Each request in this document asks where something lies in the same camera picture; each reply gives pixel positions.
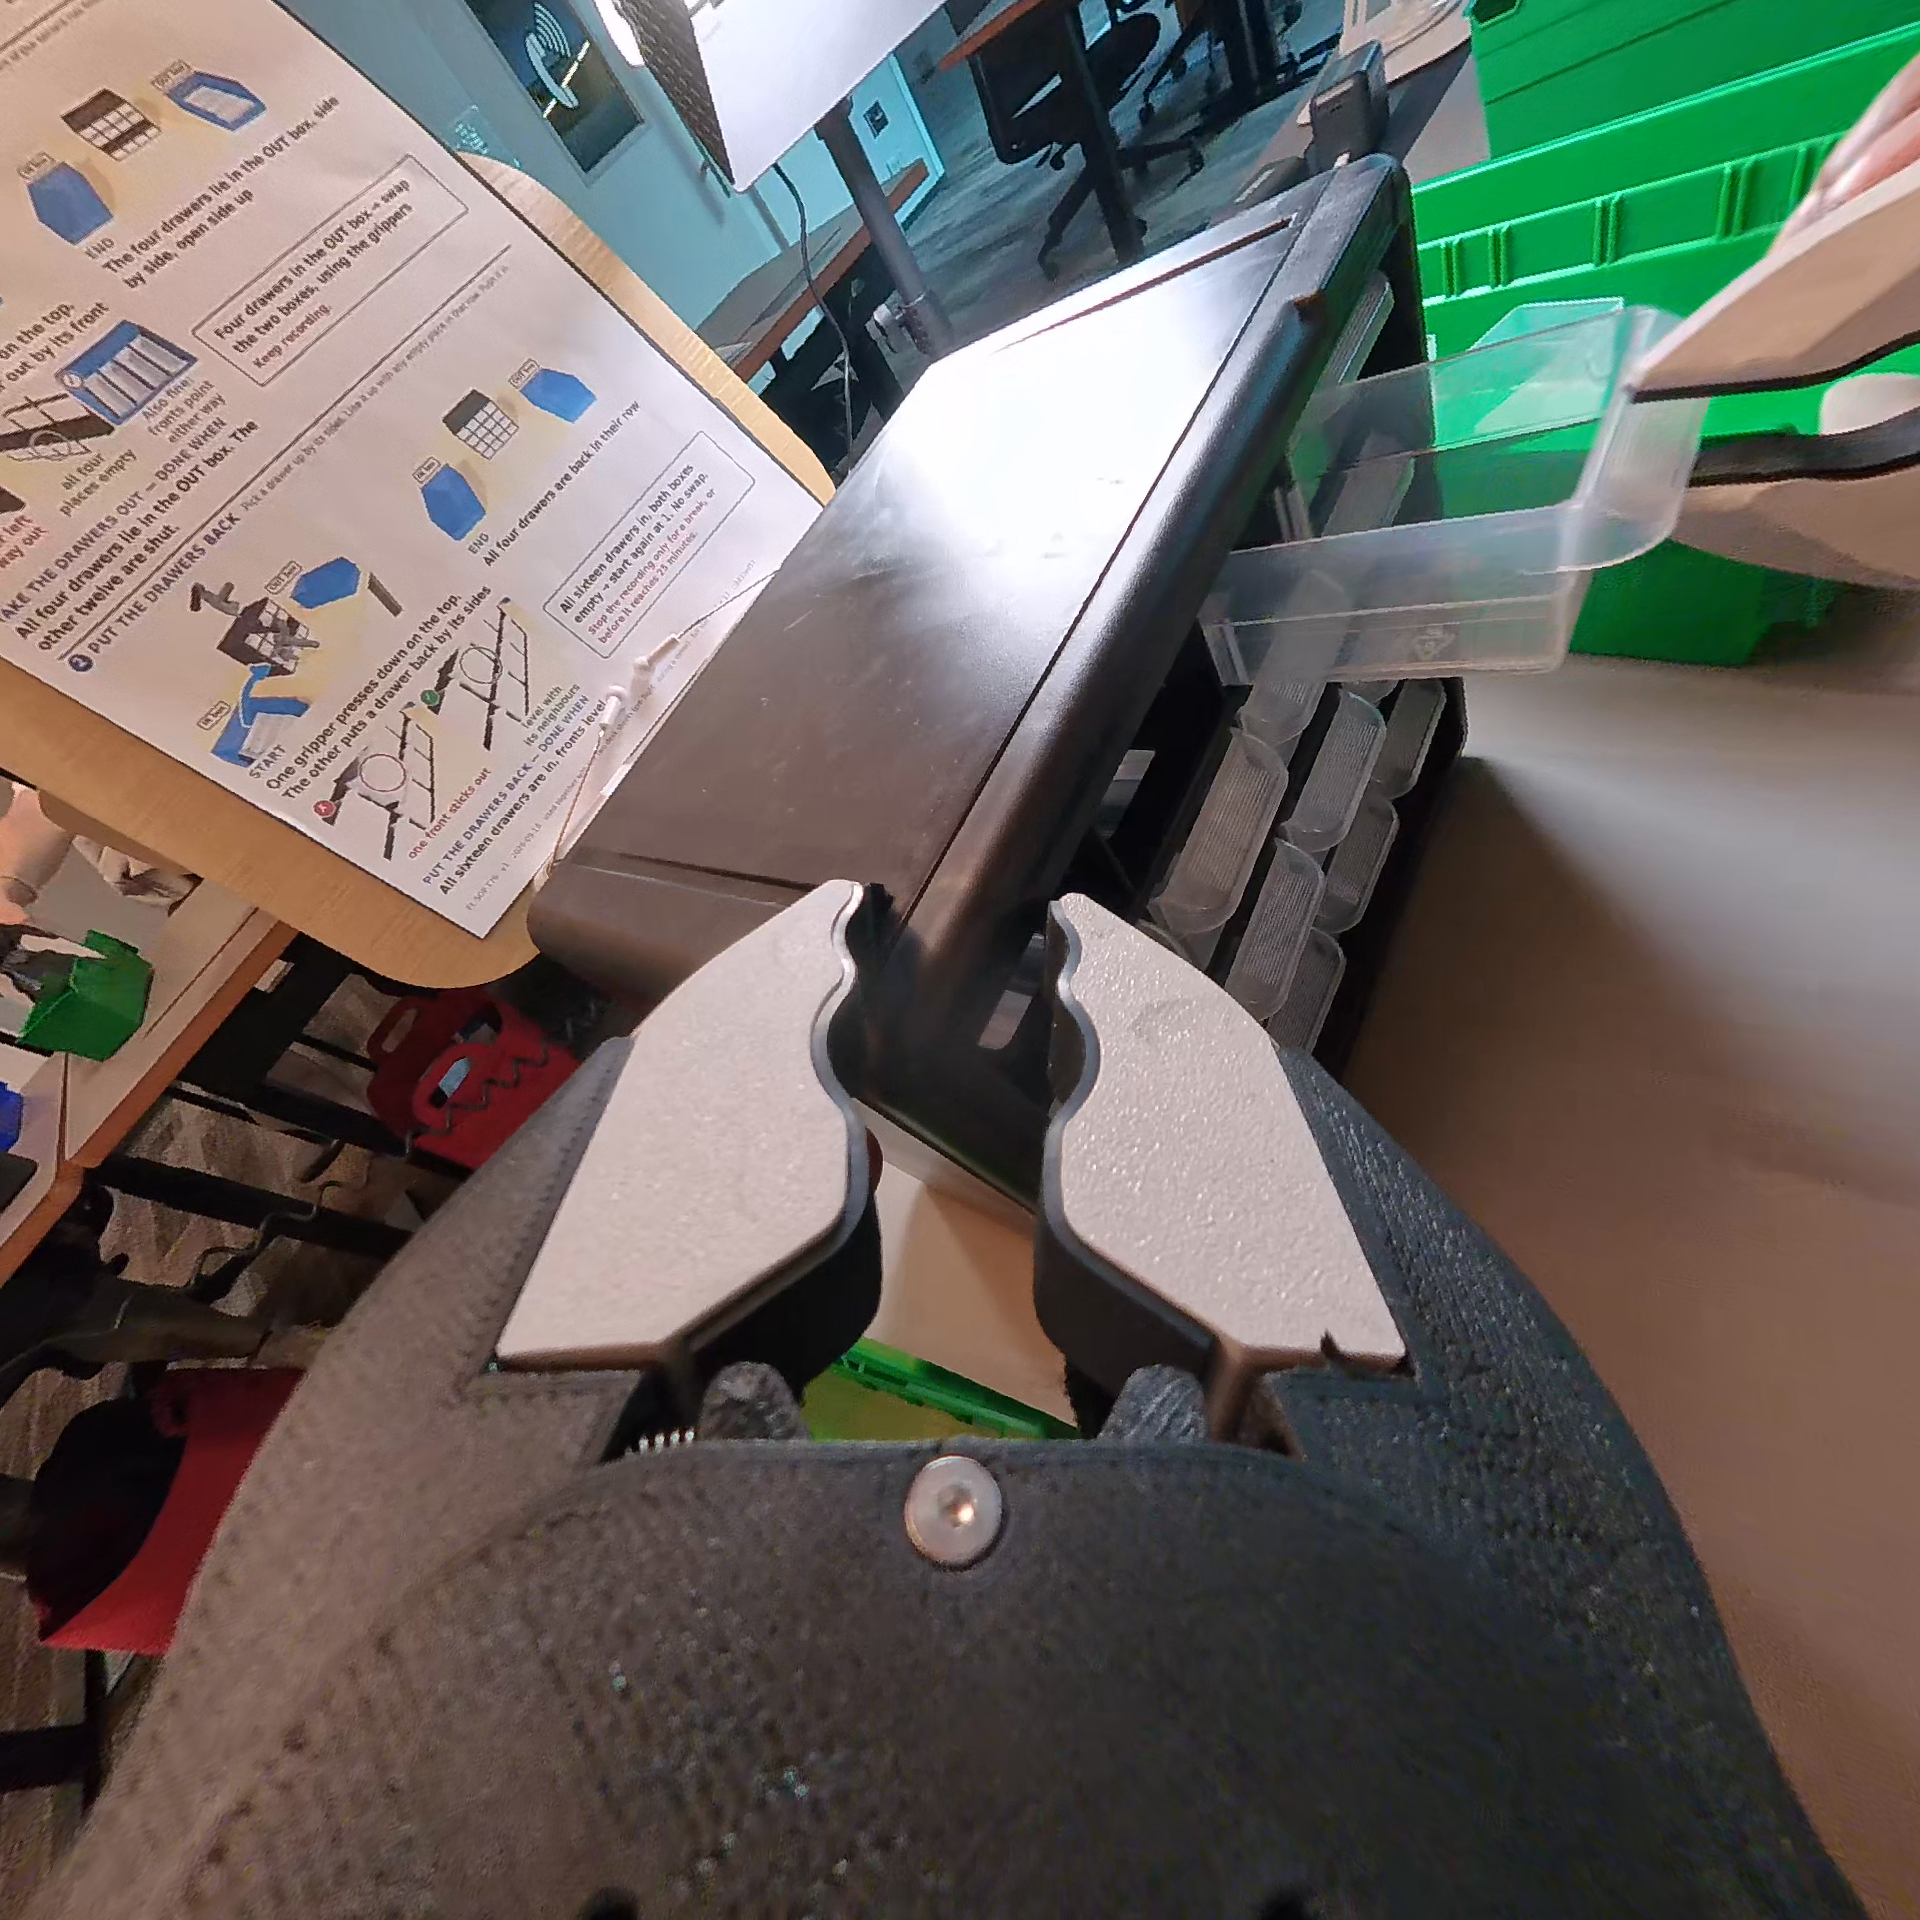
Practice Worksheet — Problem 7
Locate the white softbox light panel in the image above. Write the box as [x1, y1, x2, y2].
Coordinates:
[609, 0, 976, 194]

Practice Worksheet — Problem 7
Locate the grid of clear drawers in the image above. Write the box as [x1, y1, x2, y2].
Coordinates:
[1147, 263, 1450, 1052]

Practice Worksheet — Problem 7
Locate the dark wall sign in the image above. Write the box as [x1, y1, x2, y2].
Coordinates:
[507, 0, 650, 178]

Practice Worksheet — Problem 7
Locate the red plastic object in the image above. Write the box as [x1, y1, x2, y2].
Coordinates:
[30, 1359, 308, 1660]

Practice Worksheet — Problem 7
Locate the small green bin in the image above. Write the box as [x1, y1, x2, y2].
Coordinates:
[16, 928, 160, 1065]

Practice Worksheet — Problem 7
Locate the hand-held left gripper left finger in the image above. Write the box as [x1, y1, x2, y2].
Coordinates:
[491, 883, 887, 1375]

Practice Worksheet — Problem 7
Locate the clear plastic drawer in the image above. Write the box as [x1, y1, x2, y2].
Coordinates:
[1201, 300, 1712, 676]

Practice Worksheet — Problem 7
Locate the black drawer cabinet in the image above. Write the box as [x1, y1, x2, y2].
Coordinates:
[528, 151, 1472, 1209]

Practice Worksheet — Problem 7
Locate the person's right hand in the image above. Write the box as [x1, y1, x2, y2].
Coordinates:
[1808, 83, 1920, 214]

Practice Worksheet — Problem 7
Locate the black light stand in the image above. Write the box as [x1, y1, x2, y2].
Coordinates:
[772, 119, 963, 348]

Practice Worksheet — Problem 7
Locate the white instruction sheet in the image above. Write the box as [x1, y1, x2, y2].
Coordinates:
[0, 0, 828, 945]

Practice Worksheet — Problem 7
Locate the small black device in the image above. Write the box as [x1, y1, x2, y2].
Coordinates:
[1305, 36, 1390, 167]

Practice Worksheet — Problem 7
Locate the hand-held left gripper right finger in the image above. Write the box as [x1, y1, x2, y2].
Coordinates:
[1031, 897, 1414, 1443]

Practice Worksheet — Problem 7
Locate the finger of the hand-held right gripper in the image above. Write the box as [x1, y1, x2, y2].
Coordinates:
[1665, 382, 1920, 579]
[1628, 142, 1920, 406]

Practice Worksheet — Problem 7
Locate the wood-edged side table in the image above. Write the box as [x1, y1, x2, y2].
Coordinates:
[0, 884, 303, 1291]

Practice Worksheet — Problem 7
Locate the wooden sheet board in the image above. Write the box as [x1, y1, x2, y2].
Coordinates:
[0, 142, 840, 993]

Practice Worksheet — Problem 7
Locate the black office chair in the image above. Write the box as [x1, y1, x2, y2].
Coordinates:
[1079, 0, 1210, 183]
[983, 31, 1114, 272]

